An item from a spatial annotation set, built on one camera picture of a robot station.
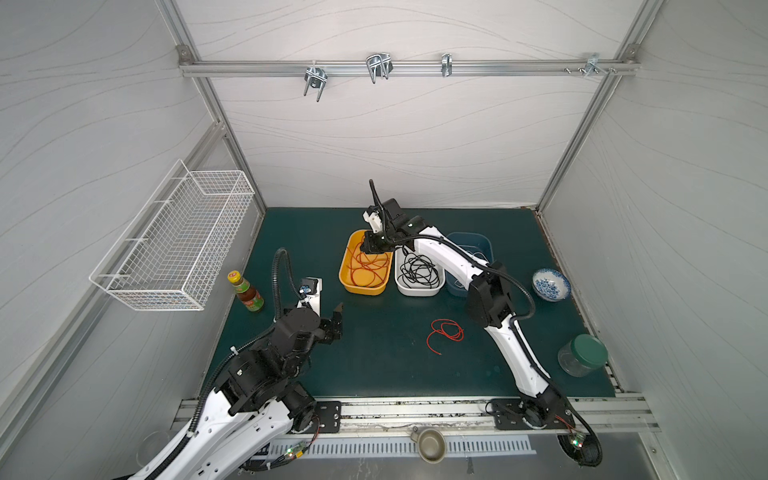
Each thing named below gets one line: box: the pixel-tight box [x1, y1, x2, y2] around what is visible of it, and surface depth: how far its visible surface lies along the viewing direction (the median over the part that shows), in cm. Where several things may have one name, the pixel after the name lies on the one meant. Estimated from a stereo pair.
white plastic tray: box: [394, 245, 446, 297], surface depth 100 cm
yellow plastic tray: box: [338, 229, 394, 296], surface depth 102 cm
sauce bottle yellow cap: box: [227, 270, 265, 312], surface depth 86 cm
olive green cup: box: [410, 428, 447, 465], surface depth 70 cm
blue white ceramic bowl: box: [532, 268, 572, 302], surface depth 97 cm
